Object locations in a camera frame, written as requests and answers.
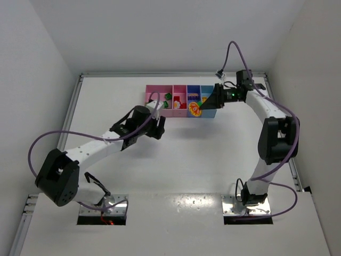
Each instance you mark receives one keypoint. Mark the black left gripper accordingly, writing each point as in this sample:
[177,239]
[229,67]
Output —
[155,128]

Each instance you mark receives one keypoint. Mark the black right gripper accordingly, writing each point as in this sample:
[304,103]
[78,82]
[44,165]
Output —
[218,95]

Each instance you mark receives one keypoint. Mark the purple lego brick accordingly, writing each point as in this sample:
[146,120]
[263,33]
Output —
[193,97]

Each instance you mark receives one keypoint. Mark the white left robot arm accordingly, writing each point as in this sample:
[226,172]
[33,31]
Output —
[63,176]

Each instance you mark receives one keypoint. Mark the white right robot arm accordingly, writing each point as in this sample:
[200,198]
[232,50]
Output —
[278,140]

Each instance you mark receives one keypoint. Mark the pink and blue sorting tray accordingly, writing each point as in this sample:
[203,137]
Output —
[181,100]

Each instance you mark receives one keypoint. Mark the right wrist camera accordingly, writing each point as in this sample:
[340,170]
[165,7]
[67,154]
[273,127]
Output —
[220,75]

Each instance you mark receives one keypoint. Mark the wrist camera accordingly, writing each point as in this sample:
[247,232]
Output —
[220,75]
[155,106]

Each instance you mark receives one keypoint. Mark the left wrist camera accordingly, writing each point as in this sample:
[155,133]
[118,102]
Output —
[155,106]

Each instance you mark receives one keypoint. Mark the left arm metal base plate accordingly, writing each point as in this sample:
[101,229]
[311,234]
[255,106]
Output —
[114,205]

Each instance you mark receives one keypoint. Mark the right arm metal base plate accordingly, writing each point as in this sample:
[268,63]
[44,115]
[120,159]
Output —
[233,207]

